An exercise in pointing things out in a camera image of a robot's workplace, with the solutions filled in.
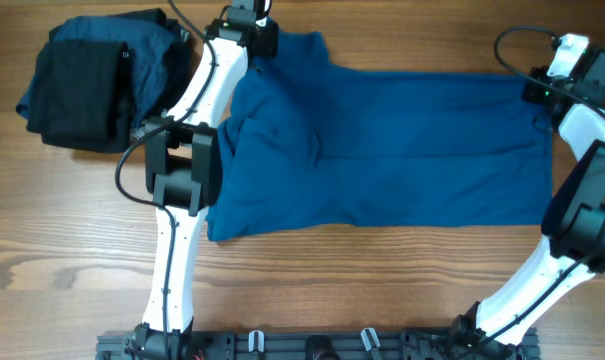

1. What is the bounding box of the blue polo shirt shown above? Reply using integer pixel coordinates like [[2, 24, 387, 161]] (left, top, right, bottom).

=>
[[207, 33, 552, 242]]

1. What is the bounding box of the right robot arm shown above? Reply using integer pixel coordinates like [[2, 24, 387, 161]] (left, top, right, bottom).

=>
[[442, 34, 605, 359]]

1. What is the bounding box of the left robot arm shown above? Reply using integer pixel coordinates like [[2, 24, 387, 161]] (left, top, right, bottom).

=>
[[96, 1, 278, 359]]

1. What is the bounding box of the navy blue folded garment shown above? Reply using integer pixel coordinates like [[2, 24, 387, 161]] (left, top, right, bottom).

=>
[[16, 13, 190, 141]]

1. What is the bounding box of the right black cable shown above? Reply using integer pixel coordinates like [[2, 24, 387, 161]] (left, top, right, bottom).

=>
[[492, 24, 605, 351]]

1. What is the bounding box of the black cable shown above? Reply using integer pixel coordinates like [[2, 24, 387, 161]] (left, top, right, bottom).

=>
[[113, 0, 233, 360], [492, 24, 605, 351]]

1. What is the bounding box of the left black cable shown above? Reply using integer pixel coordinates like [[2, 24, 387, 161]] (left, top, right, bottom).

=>
[[113, 0, 233, 360]]

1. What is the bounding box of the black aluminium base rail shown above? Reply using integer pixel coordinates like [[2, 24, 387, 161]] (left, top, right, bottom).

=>
[[95, 328, 542, 360]]

